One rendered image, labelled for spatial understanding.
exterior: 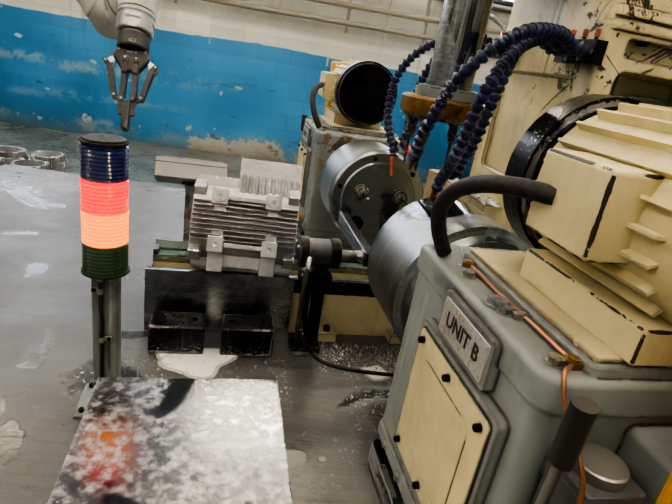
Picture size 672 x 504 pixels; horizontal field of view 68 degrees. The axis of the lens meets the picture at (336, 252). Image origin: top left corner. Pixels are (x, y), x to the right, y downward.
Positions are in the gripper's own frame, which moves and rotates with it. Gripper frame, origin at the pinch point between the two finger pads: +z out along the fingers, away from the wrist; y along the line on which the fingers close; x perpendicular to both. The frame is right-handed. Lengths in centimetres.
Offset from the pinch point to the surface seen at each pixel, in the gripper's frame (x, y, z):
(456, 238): -61, 58, 31
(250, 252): -29, 30, 33
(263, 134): 500, 70, -163
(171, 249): -12.9, 14.5, 32.6
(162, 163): -3.8, 9.8, 11.6
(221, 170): -3.9, 23.6, 11.6
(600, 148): -90, 57, 26
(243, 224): -32, 29, 28
